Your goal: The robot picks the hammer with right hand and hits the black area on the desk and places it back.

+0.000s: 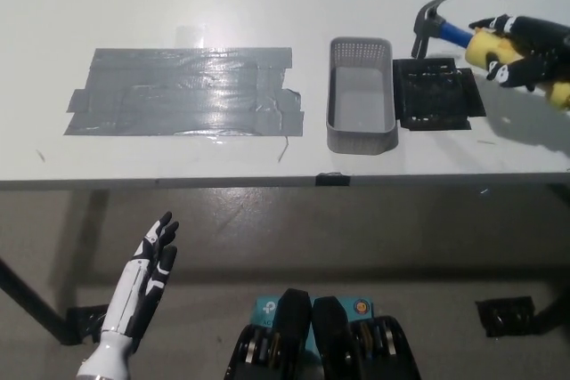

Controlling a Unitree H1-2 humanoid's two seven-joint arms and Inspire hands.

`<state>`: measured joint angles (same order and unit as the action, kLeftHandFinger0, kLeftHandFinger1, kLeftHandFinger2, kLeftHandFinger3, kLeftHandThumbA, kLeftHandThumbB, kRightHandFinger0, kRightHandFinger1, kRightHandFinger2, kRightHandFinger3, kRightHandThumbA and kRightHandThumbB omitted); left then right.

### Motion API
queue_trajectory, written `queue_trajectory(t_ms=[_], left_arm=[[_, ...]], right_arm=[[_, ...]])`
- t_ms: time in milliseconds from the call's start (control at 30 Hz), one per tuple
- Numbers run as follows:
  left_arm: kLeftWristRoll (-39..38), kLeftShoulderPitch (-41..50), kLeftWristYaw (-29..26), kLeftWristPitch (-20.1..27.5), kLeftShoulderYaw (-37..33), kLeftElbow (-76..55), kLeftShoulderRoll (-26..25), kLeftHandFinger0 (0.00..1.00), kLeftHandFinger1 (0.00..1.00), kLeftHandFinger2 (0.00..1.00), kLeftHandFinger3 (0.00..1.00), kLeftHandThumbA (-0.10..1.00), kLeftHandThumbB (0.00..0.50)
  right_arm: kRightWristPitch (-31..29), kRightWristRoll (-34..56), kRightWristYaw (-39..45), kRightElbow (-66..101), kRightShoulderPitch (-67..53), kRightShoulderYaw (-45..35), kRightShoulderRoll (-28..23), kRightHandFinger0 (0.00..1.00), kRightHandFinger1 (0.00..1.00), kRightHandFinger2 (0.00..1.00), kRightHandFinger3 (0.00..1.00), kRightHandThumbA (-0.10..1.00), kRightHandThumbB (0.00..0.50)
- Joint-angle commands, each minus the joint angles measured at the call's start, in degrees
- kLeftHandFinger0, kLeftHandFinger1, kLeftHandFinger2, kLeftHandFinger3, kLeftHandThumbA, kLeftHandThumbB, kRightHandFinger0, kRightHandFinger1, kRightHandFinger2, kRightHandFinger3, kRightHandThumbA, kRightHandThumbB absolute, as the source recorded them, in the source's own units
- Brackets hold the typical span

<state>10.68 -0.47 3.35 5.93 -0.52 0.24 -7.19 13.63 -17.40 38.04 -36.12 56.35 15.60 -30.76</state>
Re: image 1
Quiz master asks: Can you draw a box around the small black tape patch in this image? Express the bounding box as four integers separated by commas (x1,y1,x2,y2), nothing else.
391,57,486,132

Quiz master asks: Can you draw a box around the black metal table leg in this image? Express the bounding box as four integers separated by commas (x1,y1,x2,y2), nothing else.
0,257,79,345

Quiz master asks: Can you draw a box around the short black tape strip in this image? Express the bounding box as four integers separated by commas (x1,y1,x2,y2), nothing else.
314,172,352,188

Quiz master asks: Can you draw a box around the black teal robot torso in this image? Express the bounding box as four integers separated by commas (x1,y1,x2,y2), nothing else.
226,288,422,380

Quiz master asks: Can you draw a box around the grey perforated plastic basket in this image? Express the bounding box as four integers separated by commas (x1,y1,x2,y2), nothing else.
326,36,400,155

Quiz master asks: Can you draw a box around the clear tape piece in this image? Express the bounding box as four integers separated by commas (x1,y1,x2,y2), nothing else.
175,26,208,48

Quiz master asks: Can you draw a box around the blue hammer with yellow foam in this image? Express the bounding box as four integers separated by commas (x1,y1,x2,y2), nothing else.
410,0,570,110

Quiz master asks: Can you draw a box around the large grey duct tape patch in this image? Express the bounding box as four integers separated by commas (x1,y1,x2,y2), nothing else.
63,46,306,137

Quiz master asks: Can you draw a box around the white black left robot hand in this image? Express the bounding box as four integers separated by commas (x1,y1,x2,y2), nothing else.
98,211,181,345

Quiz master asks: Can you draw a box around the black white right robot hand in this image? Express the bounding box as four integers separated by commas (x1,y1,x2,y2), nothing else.
468,13,570,94

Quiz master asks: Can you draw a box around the black tape over table foot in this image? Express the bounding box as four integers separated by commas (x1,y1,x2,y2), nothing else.
475,295,535,337
66,303,111,345

